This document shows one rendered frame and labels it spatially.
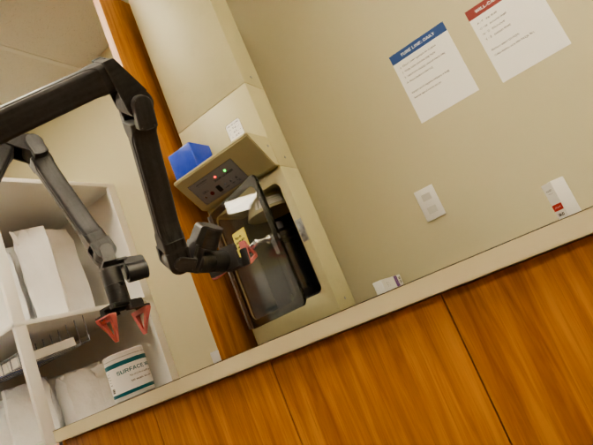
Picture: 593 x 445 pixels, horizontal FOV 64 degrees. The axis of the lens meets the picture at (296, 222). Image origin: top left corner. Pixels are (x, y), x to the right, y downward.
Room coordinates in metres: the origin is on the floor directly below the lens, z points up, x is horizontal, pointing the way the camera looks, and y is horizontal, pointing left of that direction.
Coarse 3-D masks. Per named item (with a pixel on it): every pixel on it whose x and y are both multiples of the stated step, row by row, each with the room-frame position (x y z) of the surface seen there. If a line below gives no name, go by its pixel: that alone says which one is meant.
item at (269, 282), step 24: (240, 192) 1.35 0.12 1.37; (216, 216) 1.48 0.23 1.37; (240, 216) 1.38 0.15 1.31; (264, 216) 1.30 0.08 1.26; (264, 264) 1.36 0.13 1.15; (288, 264) 1.29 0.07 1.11; (240, 288) 1.49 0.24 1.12; (264, 288) 1.40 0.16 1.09; (288, 288) 1.32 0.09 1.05; (264, 312) 1.43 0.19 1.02; (288, 312) 1.35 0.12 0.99
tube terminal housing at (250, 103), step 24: (240, 96) 1.39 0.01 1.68; (264, 96) 1.45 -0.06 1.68; (216, 120) 1.45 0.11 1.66; (240, 120) 1.41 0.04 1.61; (264, 120) 1.39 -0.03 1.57; (216, 144) 1.46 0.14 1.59; (288, 168) 1.41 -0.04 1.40; (264, 192) 1.45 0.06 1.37; (288, 192) 1.38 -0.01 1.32; (312, 216) 1.44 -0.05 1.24; (312, 240) 1.38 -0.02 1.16; (312, 264) 1.39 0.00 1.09; (336, 264) 1.46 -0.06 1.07; (336, 288) 1.40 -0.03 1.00; (312, 312) 1.42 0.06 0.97; (336, 312) 1.38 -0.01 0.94; (264, 336) 1.51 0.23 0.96
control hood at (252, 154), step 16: (240, 144) 1.30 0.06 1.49; (256, 144) 1.30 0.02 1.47; (208, 160) 1.35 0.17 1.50; (224, 160) 1.34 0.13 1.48; (240, 160) 1.34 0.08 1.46; (256, 160) 1.34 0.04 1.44; (272, 160) 1.35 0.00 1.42; (192, 176) 1.39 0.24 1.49; (256, 176) 1.39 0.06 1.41; (192, 192) 1.44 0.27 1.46; (208, 208) 1.50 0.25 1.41
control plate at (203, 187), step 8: (216, 168) 1.37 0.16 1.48; (224, 168) 1.37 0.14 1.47; (232, 168) 1.36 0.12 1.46; (208, 176) 1.39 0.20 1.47; (216, 176) 1.39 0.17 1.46; (224, 176) 1.39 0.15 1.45; (232, 176) 1.39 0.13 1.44; (240, 176) 1.39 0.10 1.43; (200, 184) 1.41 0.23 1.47; (208, 184) 1.41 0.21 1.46; (216, 184) 1.41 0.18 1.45; (232, 184) 1.41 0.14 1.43; (200, 192) 1.44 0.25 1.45; (208, 192) 1.44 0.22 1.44; (216, 192) 1.44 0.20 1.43; (224, 192) 1.44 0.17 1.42; (208, 200) 1.47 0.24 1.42
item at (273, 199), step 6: (270, 192) 1.46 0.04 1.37; (276, 192) 1.47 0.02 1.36; (270, 198) 1.45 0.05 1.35; (276, 198) 1.45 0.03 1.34; (282, 198) 1.46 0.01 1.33; (270, 204) 1.44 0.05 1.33; (276, 204) 1.44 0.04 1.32; (282, 204) 1.59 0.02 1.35; (276, 210) 1.60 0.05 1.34; (282, 210) 1.60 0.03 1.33; (288, 210) 1.60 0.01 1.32; (276, 216) 1.61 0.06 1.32
